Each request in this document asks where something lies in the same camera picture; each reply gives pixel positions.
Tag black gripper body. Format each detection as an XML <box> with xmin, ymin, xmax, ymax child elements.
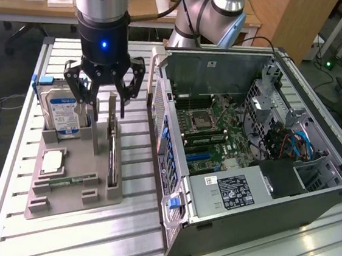
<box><xmin>69</xmin><ymin>5</ymin><xmax>138</xmax><ymax>87</ymax></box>

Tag green graphics card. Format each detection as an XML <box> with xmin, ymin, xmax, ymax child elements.
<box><xmin>100</xmin><ymin>114</ymin><xmax>125</xmax><ymax>189</ymax></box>

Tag white paper stack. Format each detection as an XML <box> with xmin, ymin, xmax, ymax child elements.
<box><xmin>153</xmin><ymin>0</ymin><xmax>181</xmax><ymax>20</ymax></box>

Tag wooden desk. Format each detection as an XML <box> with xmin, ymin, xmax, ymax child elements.
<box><xmin>0</xmin><ymin>0</ymin><xmax>265</xmax><ymax>49</ymax></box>

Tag silver CPU chip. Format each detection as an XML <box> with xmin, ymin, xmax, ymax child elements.
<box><xmin>40</xmin><ymin>150</ymin><xmax>67</xmax><ymax>176</ymax></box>

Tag grey parts rack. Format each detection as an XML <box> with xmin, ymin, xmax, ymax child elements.
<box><xmin>23</xmin><ymin>85</ymin><xmax>135</xmax><ymax>230</ymax></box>

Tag CPU socket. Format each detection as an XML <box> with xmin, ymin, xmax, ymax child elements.
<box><xmin>189</xmin><ymin>107</ymin><xmax>217</xmax><ymax>132</ymax></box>

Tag black office chair base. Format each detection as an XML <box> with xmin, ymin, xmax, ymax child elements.
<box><xmin>0</xmin><ymin>20</ymin><xmax>53</xmax><ymax>60</ymax></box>

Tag installed RAM sticks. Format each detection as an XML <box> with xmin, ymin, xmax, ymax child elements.
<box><xmin>183</xmin><ymin>129</ymin><xmax>225</xmax><ymax>149</ymax></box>

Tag green RAM stick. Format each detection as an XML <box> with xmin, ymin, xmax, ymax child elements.
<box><xmin>35</xmin><ymin>170</ymin><xmax>98</xmax><ymax>193</ymax></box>

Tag blue case latch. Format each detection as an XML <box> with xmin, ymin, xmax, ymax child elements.
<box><xmin>165</xmin><ymin>196</ymin><xmax>181</xmax><ymax>211</ymax></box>

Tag metal disk bay cage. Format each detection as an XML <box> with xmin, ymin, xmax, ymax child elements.
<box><xmin>240</xmin><ymin>77</ymin><xmax>290</xmax><ymax>140</ymax></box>

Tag grey power supply unit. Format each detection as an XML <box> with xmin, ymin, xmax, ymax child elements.
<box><xmin>184</xmin><ymin>159</ymin><xmax>277</xmax><ymax>226</ymax></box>

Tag open black PC case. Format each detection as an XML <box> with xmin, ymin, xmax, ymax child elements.
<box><xmin>129</xmin><ymin>33</ymin><xmax>342</xmax><ymax>256</ymax></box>

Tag hard disk in blue frame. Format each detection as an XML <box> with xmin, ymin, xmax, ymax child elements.
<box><xmin>24</xmin><ymin>72</ymin><xmax>96</xmax><ymax>143</ymax></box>

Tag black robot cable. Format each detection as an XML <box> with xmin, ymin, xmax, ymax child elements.
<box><xmin>129</xmin><ymin>0</ymin><xmax>186</xmax><ymax>26</ymax></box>

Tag blue disk wire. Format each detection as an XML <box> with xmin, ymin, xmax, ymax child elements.
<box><xmin>289</xmin><ymin>130</ymin><xmax>316</xmax><ymax>164</ymax></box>

